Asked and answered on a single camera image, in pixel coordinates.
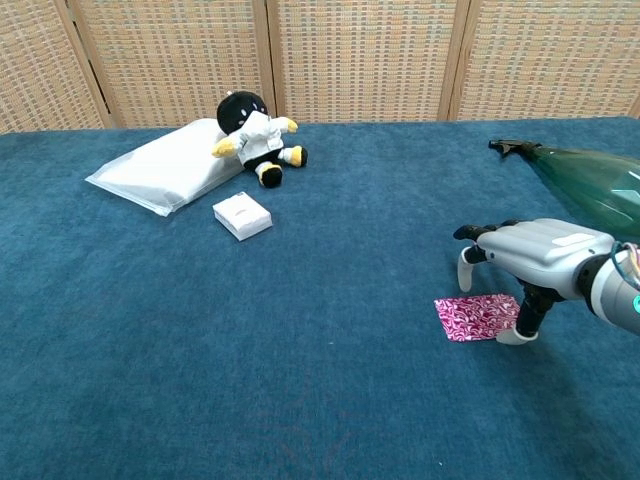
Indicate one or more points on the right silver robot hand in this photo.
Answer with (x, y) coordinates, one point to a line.
(540, 250)

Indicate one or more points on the pink patterned card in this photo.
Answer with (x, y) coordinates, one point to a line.
(470, 317)

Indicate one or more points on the right lavender robot arm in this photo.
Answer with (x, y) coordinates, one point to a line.
(615, 295)

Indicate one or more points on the green spray bottle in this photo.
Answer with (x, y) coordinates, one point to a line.
(590, 175)

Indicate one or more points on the woven rattan screen panel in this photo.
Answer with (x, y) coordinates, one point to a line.
(550, 60)
(175, 60)
(360, 60)
(30, 65)

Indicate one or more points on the small white box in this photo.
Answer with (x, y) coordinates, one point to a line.
(242, 215)

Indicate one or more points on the black and white plush toy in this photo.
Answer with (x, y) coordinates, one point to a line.
(255, 135)

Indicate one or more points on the blue felt table cover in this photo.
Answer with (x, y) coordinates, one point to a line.
(200, 350)

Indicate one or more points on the white pillow-shaped package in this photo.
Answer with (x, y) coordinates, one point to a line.
(160, 170)

